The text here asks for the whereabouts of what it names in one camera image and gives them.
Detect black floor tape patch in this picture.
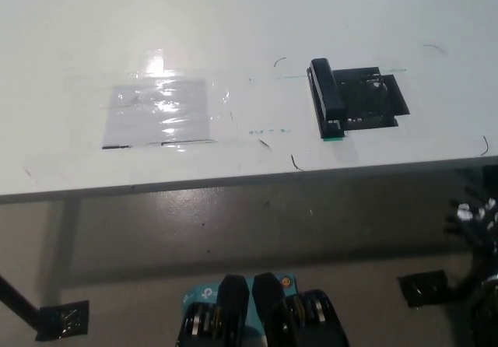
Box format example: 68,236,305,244
35,300,90,342
397,269,449,308

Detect black tape mark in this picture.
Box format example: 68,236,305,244
332,66,411,131

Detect black stapler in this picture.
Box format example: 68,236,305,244
307,57,347,139

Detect grey table leg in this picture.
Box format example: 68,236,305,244
38,198,82,309

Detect black slanted bar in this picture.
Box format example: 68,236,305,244
0,275,44,333

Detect clear plastic taped sheet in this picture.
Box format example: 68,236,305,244
101,78,211,150

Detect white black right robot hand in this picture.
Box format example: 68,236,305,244
443,197,498,251

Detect clear plastic film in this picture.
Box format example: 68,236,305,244
62,47,252,155

